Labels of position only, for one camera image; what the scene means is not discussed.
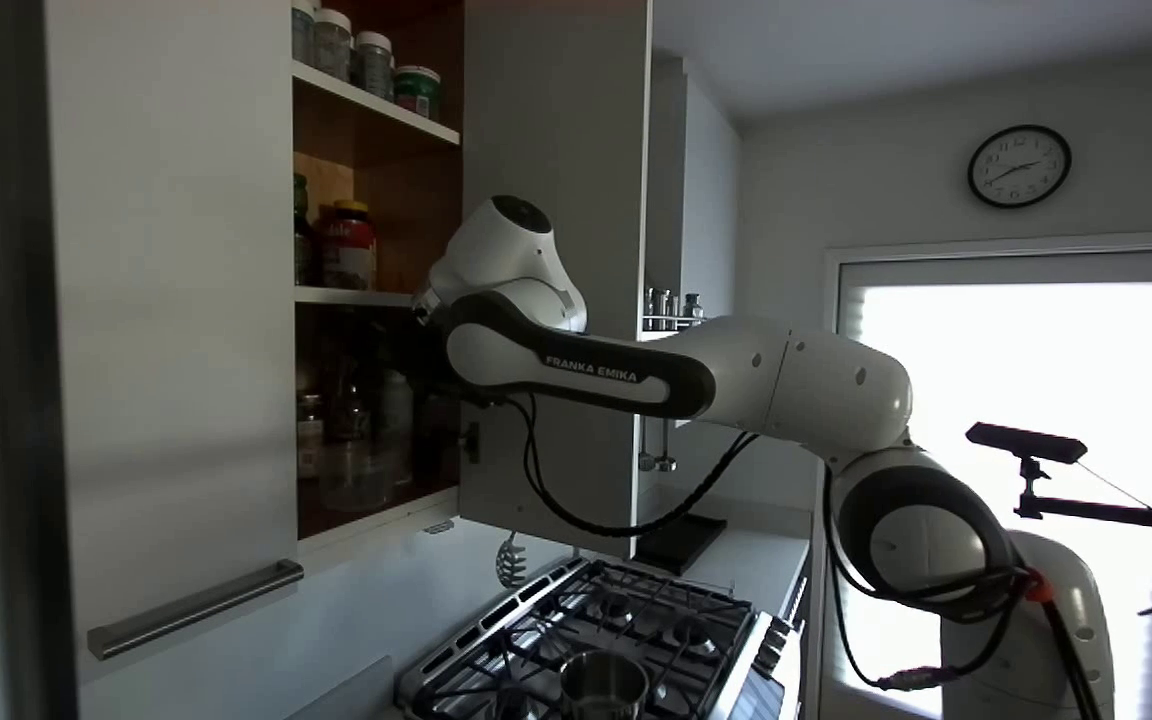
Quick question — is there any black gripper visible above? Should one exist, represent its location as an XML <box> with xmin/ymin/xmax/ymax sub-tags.
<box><xmin>400</xmin><ymin>306</ymin><xmax>463</xmax><ymax>404</ymax></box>

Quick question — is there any white hinged cupboard door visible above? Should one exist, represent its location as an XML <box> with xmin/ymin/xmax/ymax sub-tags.
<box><xmin>456</xmin><ymin>0</ymin><xmax>655</xmax><ymax>554</ymax></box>

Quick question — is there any wooden cupboard with shelves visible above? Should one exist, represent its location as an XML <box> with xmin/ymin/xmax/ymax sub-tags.
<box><xmin>287</xmin><ymin>0</ymin><xmax>468</xmax><ymax>544</ymax></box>

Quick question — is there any white squeeze bottle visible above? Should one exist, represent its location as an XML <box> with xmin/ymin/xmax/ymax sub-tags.
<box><xmin>377</xmin><ymin>362</ymin><xmax>417</xmax><ymax>491</ymax></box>

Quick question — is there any red label jar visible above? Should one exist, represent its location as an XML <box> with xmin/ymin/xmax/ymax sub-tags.
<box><xmin>315</xmin><ymin>197</ymin><xmax>378</xmax><ymax>291</ymax></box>

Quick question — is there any small bottle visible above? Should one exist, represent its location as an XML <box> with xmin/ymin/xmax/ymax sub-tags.
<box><xmin>292</xmin><ymin>384</ymin><xmax>326</xmax><ymax>484</ymax></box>

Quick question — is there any dark bottle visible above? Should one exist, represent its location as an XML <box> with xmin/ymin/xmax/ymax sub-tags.
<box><xmin>287</xmin><ymin>173</ymin><xmax>320</xmax><ymax>287</ymax></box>

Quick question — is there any hanging slotted spoon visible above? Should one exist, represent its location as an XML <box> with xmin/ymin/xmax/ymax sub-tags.
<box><xmin>490</xmin><ymin>526</ymin><xmax>535</xmax><ymax>593</ymax></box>

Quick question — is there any green lid jar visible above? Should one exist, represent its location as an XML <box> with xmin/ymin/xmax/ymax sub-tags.
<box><xmin>392</xmin><ymin>59</ymin><xmax>447</xmax><ymax>118</ymax></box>

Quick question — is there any storage jar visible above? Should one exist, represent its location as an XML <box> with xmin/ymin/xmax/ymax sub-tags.
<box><xmin>312</xmin><ymin>5</ymin><xmax>358</xmax><ymax>78</ymax></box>
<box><xmin>287</xmin><ymin>0</ymin><xmax>320</xmax><ymax>64</ymax></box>
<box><xmin>347</xmin><ymin>26</ymin><xmax>400</xmax><ymax>100</ymax></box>

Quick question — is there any black flat mat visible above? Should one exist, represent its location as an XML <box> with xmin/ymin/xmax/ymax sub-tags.
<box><xmin>627</xmin><ymin>509</ymin><xmax>732</xmax><ymax>578</ymax></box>

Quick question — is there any black gas stove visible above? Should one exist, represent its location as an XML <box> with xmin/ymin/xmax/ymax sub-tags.
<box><xmin>392</xmin><ymin>554</ymin><xmax>794</xmax><ymax>720</ymax></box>

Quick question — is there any steel saucepan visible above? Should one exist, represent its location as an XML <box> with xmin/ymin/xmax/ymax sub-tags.
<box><xmin>555</xmin><ymin>647</ymin><xmax>650</xmax><ymax>720</ymax></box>

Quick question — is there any dark grey tall panel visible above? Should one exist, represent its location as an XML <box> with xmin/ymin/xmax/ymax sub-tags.
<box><xmin>0</xmin><ymin>0</ymin><xmax>78</xmax><ymax>720</ymax></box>

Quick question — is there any window with white blind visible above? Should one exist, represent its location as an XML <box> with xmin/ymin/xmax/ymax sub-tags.
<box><xmin>822</xmin><ymin>238</ymin><xmax>1152</xmax><ymax>720</ymax></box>

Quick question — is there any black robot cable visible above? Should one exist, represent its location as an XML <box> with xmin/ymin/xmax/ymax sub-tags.
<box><xmin>509</xmin><ymin>392</ymin><xmax>767</xmax><ymax>544</ymax></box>

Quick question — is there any steel bar cupboard handle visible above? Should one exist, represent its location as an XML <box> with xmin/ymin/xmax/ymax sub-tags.
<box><xmin>82</xmin><ymin>554</ymin><xmax>307</xmax><ymax>665</ymax></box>

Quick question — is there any black camera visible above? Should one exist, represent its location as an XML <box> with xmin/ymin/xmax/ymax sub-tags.
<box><xmin>964</xmin><ymin>421</ymin><xmax>1090</xmax><ymax>469</ymax></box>

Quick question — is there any round wall clock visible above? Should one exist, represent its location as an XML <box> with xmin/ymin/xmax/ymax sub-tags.
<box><xmin>964</xmin><ymin>118</ymin><xmax>1076</xmax><ymax>213</ymax></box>

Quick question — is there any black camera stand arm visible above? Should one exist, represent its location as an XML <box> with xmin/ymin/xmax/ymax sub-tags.
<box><xmin>1007</xmin><ymin>451</ymin><xmax>1152</xmax><ymax>540</ymax></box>

